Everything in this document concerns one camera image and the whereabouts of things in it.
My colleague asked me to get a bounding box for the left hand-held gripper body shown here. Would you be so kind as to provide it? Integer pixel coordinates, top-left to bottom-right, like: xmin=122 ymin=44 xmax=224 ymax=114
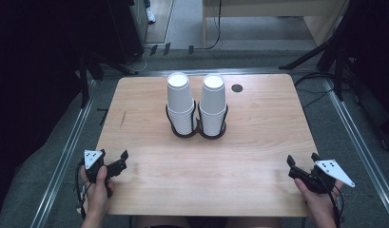
xmin=83 ymin=148 xmax=120 ymax=184

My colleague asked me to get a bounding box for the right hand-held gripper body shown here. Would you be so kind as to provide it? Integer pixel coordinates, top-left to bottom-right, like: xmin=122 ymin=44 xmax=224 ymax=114
xmin=303 ymin=152 xmax=356 ymax=195

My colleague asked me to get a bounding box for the black wire double cup holder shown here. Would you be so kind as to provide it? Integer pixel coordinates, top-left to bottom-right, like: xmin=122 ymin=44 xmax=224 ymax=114
xmin=165 ymin=99 xmax=229 ymax=141

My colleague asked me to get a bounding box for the stack of white paper cups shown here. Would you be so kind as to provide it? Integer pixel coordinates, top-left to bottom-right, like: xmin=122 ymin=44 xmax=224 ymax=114
xmin=199 ymin=73 xmax=228 ymax=138
xmin=166 ymin=71 xmax=198 ymax=137

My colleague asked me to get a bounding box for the person's right hand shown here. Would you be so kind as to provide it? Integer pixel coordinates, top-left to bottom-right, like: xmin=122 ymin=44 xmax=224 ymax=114
xmin=293 ymin=178 xmax=344 ymax=220

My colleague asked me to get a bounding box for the person's left hand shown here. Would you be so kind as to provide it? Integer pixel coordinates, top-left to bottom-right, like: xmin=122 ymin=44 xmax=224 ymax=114
xmin=81 ymin=165 xmax=115 ymax=219

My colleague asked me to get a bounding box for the black tripod stand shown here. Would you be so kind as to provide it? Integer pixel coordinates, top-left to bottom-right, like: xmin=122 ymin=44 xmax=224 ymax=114
xmin=279 ymin=0 xmax=357 ymax=103
xmin=77 ymin=50 xmax=140 ymax=109

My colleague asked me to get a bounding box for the black curtain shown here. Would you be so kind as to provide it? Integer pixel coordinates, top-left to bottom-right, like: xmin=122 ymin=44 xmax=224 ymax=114
xmin=0 ymin=0 xmax=88 ymax=203

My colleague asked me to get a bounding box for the black cabinet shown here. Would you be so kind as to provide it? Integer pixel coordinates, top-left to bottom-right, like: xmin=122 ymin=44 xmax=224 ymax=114
xmin=106 ymin=0 xmax=149 ymax=65

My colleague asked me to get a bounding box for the light wooden desk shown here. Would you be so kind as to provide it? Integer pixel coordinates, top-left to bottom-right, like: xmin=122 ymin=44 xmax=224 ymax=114
xmin=202 ymin=0 xmax=350 ymax=48

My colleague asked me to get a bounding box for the metal floor rail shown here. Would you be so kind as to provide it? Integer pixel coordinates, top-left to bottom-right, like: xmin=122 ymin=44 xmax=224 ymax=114
xmin=29 ymin=79 xmax=99 ymax=228
xmin=321 ymin=78 xmax=389 ymax=226

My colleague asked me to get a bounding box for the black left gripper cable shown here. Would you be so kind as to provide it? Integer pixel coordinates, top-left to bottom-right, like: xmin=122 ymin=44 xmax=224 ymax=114
xmin=74 ymin=161 xmax=89 ymax=220

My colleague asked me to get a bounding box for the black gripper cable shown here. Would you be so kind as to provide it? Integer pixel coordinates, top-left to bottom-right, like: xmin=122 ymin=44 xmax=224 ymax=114
xmin=321 ymin=177 xmax=346 ymax=228
xmin=74 ymin=161 xmax=89 ymax=220

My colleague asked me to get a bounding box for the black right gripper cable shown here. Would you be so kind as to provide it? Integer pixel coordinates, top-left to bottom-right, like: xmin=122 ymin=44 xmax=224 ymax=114
xmin=321 ymin=177 xmax=346 ymax=228

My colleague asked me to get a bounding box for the black floor cable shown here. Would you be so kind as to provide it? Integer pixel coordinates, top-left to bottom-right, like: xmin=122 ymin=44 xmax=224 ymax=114
xmin=293 ymin=71 xmax=342 ymax=109

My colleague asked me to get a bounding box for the thin white cable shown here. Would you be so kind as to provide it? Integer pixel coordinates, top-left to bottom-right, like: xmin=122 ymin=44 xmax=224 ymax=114
xmin=131 ymin=47 xmax=152 ymax=74

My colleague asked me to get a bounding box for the black hanging cable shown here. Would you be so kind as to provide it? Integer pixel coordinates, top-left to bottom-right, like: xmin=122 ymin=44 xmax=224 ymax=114
xmin=194 ymin=0 xmax=223 ymax=51

